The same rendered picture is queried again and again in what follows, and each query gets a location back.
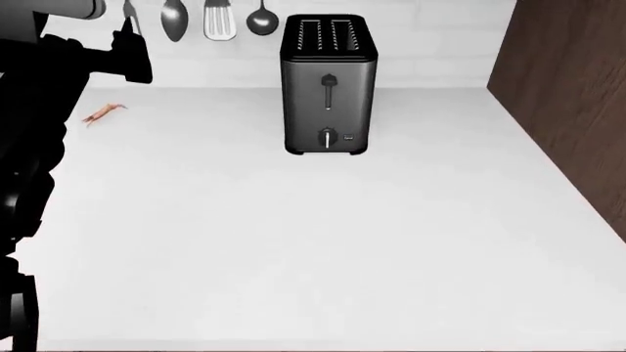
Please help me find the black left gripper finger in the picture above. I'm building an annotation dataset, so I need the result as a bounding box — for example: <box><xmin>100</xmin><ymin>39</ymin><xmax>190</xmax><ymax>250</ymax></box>
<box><xmin>120</xmin><ymin>16</ymin><xmax>142</xmax><ymax>37</ymax></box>

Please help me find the brown wooden cabinet panel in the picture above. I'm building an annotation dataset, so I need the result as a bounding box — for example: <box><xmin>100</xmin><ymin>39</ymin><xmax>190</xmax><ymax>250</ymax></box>
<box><xmin>485</xmin><ymin>0</ymin><xmax>626</xmax><ymax>244</ymax></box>

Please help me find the grey hanging metal spoon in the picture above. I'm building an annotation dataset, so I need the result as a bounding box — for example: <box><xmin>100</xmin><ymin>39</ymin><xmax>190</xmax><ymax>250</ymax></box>
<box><xmin>159</xmin><ymin>0</ymin><xmax>190</xmax><ymax>43</ymax></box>

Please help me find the small orange shrimp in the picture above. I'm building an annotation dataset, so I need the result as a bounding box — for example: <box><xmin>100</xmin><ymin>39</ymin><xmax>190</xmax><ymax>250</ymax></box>
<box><xmin>80</xmin><ymin>103</ymin><xmax>130</xmax><ymax>129</ymax></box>

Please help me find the white hanging slotted spatula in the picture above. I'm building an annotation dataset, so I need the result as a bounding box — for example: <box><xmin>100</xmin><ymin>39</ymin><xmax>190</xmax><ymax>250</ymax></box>
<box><xmin>202</xmin><ymin>0</ymin><xmax>239</xmax><ymax>42</ymax></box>

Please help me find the grey hanging metal ladle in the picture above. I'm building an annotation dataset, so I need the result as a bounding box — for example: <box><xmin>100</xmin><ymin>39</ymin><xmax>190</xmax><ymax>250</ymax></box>
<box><xmin>245</xmin><ymin>0</ymin><xmax>281</xmax><ymax>37</ymax></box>

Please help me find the black two-slot toaster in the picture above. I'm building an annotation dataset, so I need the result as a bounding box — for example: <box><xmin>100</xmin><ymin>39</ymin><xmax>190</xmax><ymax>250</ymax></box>
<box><xmin>279</xmin><ymin>13</ymin><xmax>380</xmax><ymax>156</ymax></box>

